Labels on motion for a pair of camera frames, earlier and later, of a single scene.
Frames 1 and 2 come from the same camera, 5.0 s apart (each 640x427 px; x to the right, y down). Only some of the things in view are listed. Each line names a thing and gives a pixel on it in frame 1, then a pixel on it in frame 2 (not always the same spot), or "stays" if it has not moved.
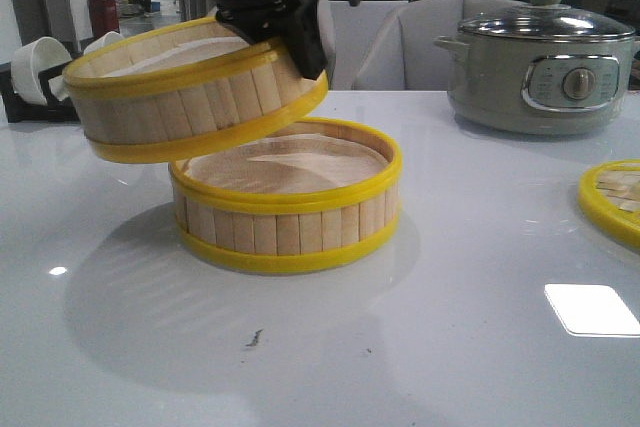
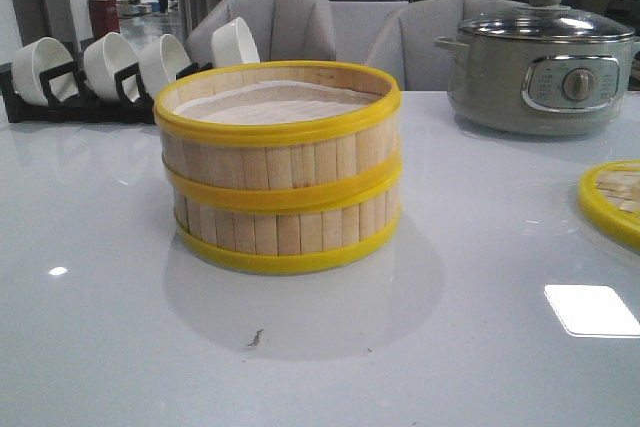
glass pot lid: [545, 18] stays
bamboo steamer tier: [182, 84] -> [282, 136]
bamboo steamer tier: [320, 193] stays
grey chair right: [399, 52] stays
